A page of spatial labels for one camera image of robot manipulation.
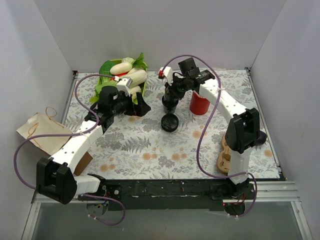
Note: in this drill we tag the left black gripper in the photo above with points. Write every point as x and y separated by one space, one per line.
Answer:
135 107

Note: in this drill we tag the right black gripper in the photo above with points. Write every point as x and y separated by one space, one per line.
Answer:
170 100

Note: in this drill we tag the black coffee cups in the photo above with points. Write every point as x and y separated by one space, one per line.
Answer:
169 104

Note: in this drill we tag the black coffee cup lid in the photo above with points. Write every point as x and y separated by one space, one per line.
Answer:
169 122

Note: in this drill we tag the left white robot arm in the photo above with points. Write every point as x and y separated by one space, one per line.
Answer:
55 175

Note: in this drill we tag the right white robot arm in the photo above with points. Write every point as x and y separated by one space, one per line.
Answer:
243 129

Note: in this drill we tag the brown paper takeout bag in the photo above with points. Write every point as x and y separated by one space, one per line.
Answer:
41 124

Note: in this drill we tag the green vegetable tray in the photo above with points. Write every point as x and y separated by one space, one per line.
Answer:
107 81

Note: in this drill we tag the red straw holder cup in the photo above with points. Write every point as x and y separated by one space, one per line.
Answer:
198 105

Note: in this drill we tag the large napa cabbage toy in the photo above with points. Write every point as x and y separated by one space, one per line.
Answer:
138 77

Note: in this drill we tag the orange carrot toy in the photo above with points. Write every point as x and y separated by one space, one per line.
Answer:
122 74

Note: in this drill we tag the white radish toy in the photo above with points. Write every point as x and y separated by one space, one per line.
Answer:
121 68

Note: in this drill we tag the floral table mat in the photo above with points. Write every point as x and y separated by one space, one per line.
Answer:
138 148

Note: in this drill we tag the green bok choy toy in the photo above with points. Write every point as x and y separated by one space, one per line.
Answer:
136 62

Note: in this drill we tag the cardboard cup carrier tray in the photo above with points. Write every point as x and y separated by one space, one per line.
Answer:
224 158

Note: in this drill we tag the purple toy eggplant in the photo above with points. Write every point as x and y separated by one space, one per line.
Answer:
261 139

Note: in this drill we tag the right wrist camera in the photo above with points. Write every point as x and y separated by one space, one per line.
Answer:
167 74

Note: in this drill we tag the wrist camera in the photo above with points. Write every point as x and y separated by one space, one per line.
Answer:
123 85
167 74

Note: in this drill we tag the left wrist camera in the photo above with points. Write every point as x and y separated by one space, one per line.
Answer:
123 85

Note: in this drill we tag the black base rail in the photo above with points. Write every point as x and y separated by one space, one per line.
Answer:
171 194

